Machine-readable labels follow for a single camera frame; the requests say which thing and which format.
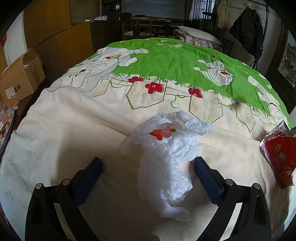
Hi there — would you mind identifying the red snack bag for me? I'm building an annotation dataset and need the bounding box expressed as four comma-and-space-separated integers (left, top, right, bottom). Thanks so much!
259, 121, 295, 189

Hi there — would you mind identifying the white plastic bag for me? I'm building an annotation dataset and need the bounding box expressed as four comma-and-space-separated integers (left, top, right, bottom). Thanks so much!
120, 111, 212, 221

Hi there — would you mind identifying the blue snack plate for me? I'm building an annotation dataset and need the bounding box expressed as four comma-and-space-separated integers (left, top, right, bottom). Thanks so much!
1, 109, 15, 154

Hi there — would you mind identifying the brown cardboard box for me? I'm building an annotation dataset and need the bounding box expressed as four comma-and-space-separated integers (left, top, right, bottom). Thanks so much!
1, 48, 45, 108

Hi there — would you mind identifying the framed landscape painting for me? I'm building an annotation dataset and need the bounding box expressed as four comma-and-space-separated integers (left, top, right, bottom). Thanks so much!
278, 31, 296, 87

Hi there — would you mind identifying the black hanging jacket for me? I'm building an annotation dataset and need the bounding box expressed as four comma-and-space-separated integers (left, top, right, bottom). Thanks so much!
229, 7, 263, 53

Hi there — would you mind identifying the floral pillow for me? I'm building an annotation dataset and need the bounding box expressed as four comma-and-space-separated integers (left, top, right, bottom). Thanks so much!
173, 26, 222, 52

